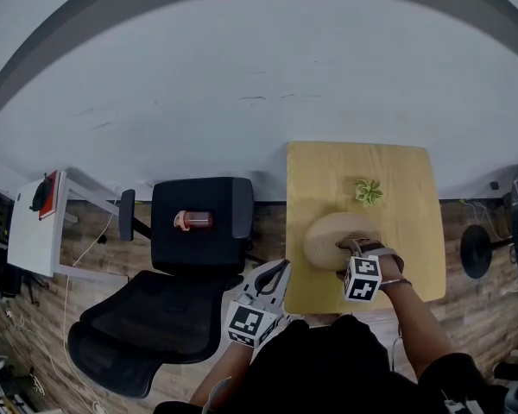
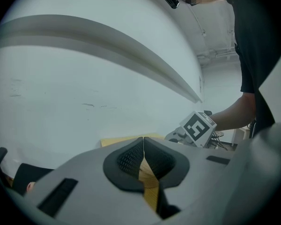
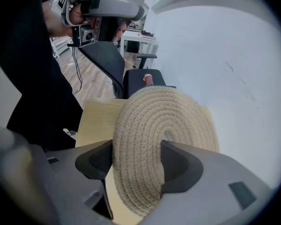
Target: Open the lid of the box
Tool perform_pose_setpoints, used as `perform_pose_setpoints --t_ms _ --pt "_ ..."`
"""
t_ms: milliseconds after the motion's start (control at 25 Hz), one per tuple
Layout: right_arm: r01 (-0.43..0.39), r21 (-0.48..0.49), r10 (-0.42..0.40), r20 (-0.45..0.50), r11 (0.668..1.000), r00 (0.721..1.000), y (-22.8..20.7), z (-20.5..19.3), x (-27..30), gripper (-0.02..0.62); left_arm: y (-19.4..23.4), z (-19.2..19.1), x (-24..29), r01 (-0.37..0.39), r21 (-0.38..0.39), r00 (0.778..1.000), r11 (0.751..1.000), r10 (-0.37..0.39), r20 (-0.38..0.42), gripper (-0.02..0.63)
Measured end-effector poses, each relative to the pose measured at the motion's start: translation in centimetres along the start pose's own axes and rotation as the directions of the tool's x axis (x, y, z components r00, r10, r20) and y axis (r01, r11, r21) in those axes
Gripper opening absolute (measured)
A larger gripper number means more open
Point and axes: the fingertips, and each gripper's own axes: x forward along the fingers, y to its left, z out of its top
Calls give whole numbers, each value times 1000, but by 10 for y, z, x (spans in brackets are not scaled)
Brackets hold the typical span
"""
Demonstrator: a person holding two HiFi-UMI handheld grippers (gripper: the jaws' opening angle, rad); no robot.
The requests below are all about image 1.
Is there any red notebook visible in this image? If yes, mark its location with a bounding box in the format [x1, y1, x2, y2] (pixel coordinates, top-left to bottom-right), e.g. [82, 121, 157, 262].
[38, 170, 61, 221]

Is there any person's right forearm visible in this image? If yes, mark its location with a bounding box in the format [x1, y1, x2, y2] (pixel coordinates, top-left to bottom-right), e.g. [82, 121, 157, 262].
[379, 280, 458, 381]

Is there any person's right hand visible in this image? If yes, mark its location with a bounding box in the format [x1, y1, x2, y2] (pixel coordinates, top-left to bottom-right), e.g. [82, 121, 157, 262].
[378, 256, 405, 282]

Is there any black mesh office chair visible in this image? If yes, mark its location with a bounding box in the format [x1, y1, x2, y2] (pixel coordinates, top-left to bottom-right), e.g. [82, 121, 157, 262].
[67, 176, 256, 399]

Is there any white desk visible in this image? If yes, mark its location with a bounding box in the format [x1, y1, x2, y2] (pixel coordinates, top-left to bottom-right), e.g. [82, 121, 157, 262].
[6, 168, 126, 282]

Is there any round black table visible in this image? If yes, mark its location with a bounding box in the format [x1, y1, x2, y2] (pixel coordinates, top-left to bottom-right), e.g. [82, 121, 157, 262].
[460, 165, 518, 297]

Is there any person's left forearm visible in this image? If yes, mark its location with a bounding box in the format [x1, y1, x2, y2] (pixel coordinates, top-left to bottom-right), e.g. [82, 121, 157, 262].
[188, 338, 264, 409]

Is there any red water bottle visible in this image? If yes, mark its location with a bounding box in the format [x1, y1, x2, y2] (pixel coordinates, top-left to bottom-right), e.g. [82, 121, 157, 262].
[174, 210, 215, 232]

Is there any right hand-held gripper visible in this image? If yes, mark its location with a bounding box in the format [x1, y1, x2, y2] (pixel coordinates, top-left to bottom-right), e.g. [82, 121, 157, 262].
[342, 248, 406, 304]

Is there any white floor cable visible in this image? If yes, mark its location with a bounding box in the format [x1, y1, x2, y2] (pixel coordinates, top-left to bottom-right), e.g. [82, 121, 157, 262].
[62, 211, 116, 348]

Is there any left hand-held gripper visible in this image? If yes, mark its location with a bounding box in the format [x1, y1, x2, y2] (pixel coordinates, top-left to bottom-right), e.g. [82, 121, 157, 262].
[226, 259, 293, 348]

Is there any grey wall rail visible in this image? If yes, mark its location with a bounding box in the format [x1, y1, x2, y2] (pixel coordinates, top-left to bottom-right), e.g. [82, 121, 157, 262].
[0, 0, 518, 124]

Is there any small green succulent plant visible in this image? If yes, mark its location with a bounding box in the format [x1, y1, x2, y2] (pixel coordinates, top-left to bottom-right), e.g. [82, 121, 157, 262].
[354, 178, 384, 209]

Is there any black headset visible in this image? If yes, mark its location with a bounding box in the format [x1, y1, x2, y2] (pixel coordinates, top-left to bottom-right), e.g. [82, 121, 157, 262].
[28, 178, 51, 213]

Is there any light wooden table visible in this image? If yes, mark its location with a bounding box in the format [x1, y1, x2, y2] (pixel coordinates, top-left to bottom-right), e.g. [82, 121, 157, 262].
[283, 141, 448, 316]

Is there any person's black shirt torso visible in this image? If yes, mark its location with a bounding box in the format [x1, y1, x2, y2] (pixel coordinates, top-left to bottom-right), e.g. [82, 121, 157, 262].
[155, 315, 502, 414]

